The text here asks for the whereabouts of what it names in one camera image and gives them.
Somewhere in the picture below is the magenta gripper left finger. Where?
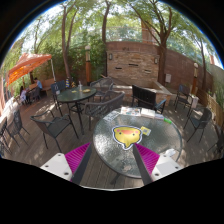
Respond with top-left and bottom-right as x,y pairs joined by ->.
65,143 -> 92,185

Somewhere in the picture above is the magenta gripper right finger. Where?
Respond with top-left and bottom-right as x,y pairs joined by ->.
133,143 -> 160,185

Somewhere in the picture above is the small yellow card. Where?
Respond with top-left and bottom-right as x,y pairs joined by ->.
140,126 -> 151,136

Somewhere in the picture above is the round glass patio table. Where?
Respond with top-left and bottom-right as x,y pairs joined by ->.
93,113 -> 182,184

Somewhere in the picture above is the green marker pen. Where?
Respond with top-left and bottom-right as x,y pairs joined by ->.
164,118 -> 172,124

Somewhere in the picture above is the white book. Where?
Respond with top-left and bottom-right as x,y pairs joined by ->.
141,108 -> 155,119

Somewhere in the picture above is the dark wicker chair front left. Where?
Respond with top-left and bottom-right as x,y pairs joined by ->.
30,110 -> 78,152

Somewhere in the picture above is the open magazine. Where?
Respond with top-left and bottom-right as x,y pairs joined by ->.
121,107 -> 141,116

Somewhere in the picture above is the black slatted chair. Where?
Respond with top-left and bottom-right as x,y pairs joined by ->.
131,85 -> 166,113

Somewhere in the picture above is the far round glass table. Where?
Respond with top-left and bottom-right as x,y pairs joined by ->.
57,86 -> 96,133

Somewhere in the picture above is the grey wicker chair centre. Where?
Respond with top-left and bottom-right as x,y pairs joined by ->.
84,90 -> 125,120

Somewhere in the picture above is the grey wicker chair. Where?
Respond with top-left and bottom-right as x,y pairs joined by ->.
84,90 -> 125,120
90,77 -> 113,98

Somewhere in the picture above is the dark chair far left edge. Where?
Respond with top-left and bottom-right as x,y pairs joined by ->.
0,110 -> 28,144

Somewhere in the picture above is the dark chair far right back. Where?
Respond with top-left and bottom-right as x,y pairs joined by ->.
174,84 -> 191,106

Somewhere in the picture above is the clear bottle on far table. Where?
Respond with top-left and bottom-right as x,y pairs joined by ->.
78,81 -> 82,92

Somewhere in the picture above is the dark chair behind far table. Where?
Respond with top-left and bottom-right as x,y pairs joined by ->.
51,80 -> 66,110

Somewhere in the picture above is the grey wicker chair back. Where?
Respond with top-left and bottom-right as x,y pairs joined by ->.
90,77 -> 113,98

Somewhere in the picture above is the seated person in blue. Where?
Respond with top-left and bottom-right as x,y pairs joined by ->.
34,78 -> 42,90

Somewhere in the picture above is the orange patio umbrella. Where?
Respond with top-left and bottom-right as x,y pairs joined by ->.
7,53 -> 52,85

